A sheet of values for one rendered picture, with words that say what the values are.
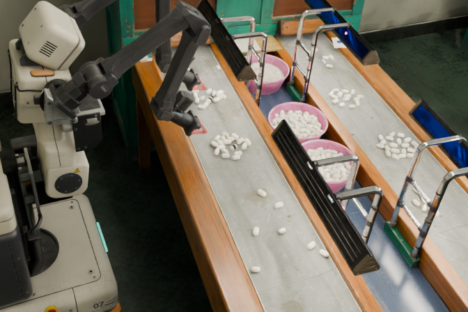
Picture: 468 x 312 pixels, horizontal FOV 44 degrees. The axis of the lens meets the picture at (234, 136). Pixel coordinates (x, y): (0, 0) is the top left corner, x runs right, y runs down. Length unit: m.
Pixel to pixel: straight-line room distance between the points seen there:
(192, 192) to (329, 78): 1.09
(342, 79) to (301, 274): 1.26
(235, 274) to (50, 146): 0.82
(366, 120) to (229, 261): 1.07
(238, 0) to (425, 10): 2.43
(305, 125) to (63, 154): 1.07
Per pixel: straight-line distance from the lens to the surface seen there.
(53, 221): 2.78
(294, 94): 2.83
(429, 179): 2.48
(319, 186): 1.77
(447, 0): 5.25
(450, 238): 2.27
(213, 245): 2.00
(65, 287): 2.54
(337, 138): 2.56
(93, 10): 2.25
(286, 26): 3.14
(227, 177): 2.27
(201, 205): 2.12
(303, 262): 2.02
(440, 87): 4.57
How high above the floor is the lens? 2.29
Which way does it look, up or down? 39 degrees down
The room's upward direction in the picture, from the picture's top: 5 degrees clockwise
